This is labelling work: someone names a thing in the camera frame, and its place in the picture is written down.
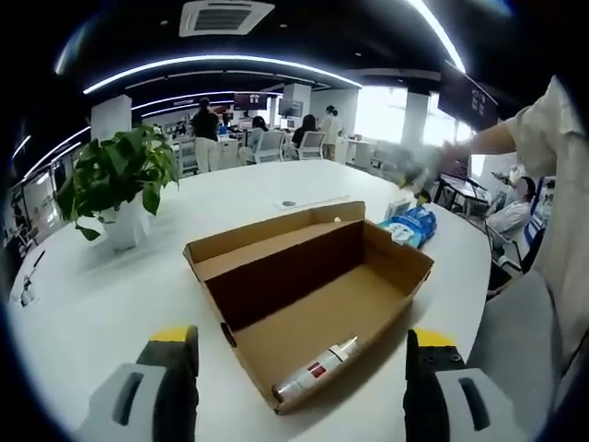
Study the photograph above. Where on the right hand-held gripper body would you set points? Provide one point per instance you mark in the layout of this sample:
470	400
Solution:
425	163

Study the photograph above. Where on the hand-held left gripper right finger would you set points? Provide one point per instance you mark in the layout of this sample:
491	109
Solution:
428	382

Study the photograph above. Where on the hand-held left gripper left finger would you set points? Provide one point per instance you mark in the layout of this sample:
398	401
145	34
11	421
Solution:
179	382

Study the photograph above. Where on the black pen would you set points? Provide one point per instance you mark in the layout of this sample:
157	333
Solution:
39	259

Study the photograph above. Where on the green potted plant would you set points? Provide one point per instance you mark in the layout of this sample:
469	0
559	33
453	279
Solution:
119	170

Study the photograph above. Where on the white square pillar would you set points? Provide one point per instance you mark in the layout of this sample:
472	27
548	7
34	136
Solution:
110	117

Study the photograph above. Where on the white printed carton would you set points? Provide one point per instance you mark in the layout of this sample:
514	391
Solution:
400	206

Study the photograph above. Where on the red wall screen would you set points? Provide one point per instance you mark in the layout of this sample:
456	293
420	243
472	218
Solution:
250	100

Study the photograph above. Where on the white office chair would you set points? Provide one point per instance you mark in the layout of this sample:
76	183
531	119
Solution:
269	145
312	143

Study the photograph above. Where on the ceiling air conditioner vent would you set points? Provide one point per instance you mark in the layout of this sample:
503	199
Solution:
225	18

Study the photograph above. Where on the brown cardboard shoe box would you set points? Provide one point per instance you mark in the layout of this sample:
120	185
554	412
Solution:
322	299

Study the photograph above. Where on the blue wet wipes pack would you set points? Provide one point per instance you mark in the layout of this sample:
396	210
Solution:
398	230

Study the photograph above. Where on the small white black gadget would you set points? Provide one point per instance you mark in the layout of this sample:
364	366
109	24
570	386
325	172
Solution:
27	292

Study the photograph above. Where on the long ceiling light strip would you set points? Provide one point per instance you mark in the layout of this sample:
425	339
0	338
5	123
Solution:
221	58

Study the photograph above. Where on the dark monitor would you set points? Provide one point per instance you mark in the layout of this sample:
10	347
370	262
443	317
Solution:
291	107

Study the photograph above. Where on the person's light shirt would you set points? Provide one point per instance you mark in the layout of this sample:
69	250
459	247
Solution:
566	207

